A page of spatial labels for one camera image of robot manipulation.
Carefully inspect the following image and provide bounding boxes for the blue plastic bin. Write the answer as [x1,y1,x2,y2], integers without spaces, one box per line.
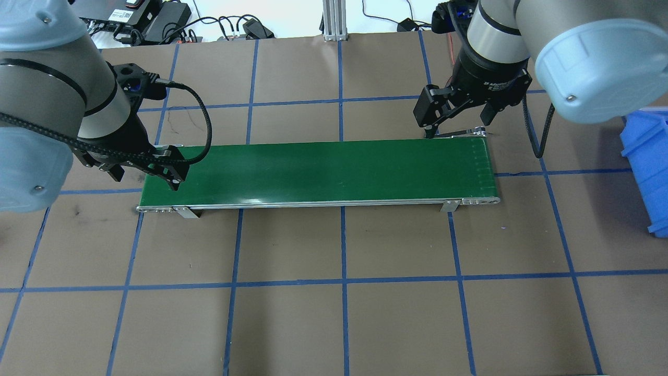
[620,110,668,239]

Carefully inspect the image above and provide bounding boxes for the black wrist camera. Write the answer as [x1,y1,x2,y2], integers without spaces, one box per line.
[431,0,478,34]
[107,63,169,102]

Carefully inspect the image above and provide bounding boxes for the large black power brick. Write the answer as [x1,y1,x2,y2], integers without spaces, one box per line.
[142,2,193,45]

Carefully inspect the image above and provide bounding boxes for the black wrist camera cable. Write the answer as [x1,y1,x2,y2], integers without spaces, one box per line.
[522,94,555,158]
[0,78,213,168]

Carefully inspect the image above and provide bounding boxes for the power strip red switches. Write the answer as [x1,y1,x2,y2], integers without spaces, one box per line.
[175,29,246,43]

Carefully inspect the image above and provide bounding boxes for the green conveyor belt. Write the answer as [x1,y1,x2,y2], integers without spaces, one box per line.
[136,125,502,219]

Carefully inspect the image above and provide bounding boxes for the aluminium profile post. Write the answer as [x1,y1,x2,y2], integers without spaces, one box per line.
[320,0,349,42]

